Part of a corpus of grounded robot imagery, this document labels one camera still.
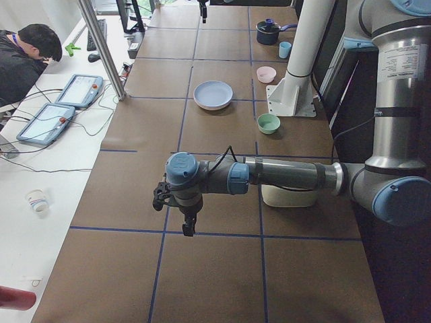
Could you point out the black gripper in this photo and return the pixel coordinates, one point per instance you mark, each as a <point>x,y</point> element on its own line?
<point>188,212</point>
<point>203,9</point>

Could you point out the blue plate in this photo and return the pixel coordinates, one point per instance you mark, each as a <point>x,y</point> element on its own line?
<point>213,93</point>

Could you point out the pink plate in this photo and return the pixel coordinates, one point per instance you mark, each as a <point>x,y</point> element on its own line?
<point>212,108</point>

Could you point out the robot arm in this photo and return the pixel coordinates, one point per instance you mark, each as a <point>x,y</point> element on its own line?
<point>390,182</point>

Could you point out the dark blue pot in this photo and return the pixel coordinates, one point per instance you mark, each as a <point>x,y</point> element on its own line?
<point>268,31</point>

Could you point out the pink bowl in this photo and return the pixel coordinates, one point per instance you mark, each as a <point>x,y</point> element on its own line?
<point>266,74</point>

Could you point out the light blue cup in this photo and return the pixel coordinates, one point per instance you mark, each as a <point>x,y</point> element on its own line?
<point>284,49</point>

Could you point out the cream toaster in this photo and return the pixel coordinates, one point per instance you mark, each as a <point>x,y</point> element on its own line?
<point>278,197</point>

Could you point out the black computer mouse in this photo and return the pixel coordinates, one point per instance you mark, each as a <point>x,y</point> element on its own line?
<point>92,58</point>

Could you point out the green bowl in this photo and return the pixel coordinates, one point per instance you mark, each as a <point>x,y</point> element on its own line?
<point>268,123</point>

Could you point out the green tool on desk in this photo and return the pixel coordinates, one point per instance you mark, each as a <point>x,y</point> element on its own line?
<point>71,48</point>

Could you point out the upper teach pendant tablet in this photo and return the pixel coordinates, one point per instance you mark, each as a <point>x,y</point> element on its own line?
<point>81,91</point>

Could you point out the teach pendant tablet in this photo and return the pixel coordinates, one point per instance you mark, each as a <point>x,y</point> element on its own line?
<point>81,91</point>
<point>46,125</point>

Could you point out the paper cup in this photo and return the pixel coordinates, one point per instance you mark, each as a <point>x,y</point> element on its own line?
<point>38,202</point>

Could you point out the lower teach pendant tablet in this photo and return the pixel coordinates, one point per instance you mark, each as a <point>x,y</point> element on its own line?
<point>46,125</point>

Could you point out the seated person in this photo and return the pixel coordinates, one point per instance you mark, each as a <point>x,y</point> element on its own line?
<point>25,55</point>

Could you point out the red cylinder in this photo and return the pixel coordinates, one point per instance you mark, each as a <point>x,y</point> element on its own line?
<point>16,299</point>

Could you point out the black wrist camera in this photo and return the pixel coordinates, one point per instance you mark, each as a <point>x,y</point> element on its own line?
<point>162,196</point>

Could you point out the aluminium frame post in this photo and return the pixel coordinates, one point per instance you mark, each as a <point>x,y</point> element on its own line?
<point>90,19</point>

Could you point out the white camera post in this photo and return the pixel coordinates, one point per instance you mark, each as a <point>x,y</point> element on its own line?
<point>292,96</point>

